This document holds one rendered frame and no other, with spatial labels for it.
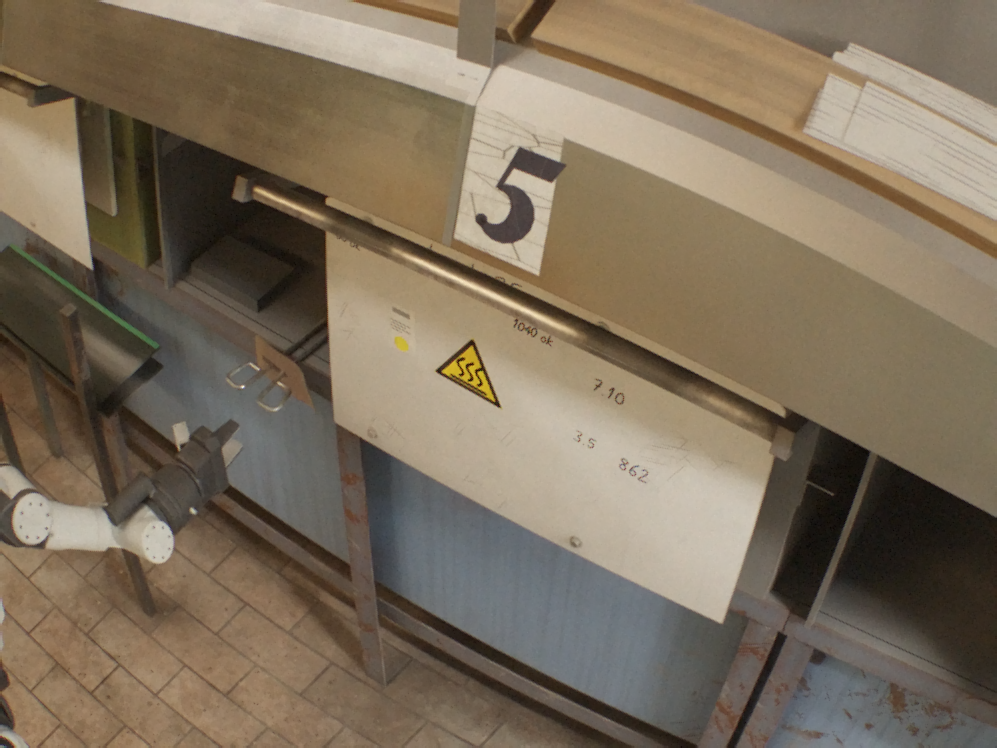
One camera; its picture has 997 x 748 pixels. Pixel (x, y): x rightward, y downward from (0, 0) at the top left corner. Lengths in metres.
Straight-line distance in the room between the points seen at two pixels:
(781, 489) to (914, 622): 0.35
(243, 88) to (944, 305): 0.75
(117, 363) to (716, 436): 1.28
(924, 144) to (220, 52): 0.75
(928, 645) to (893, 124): 0.97
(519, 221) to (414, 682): 1.65
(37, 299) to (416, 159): 1.53
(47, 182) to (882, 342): 1.57
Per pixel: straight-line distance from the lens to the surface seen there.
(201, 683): 2.70
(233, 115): 1.35
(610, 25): 1.10
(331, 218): 1.43
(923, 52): 1.11
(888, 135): 1.01
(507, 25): 1.12
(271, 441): 2.39
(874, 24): 1.12
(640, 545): 1.62
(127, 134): 2.14
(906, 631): 1.80
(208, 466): 1.88
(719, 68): 1.06
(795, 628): 1.80
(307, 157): 1.28
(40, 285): 2.64
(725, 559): 1.56
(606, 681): 2.25
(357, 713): 2.63
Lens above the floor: 2.25
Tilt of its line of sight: 43 degrees down
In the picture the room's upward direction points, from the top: 4 degrees clockwise
